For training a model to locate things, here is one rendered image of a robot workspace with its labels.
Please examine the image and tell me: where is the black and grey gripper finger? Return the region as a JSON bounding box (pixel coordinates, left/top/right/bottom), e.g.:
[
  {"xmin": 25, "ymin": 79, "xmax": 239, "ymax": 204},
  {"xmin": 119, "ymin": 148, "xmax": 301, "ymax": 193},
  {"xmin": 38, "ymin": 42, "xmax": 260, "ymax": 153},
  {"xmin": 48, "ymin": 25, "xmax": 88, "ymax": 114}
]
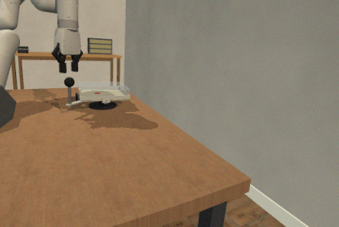
[
  {"xmin": 71, "ymin": 50, "xmax": 83, "ymax": 72},
  {"xmin": 51, "ymin": 43, "xmax": 67, "ymax": 73}
]

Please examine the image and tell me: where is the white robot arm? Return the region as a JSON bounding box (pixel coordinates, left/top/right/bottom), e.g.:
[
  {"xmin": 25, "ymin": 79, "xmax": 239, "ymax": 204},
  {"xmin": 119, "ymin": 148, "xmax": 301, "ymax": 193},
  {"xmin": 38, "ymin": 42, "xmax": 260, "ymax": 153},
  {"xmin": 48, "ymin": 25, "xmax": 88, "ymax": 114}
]
[{"xmin": 0, "ymin": 0, "xmax": 79, "ymax": 88}]

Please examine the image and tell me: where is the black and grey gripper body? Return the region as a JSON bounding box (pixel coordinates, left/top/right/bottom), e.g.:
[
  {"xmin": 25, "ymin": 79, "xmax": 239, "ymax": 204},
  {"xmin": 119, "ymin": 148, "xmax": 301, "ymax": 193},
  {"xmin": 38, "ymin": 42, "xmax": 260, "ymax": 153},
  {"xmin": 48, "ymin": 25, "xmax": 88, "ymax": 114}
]
[{"xmin": 54, "ymin": 28, "xmax": 81, "ymax": 55}]

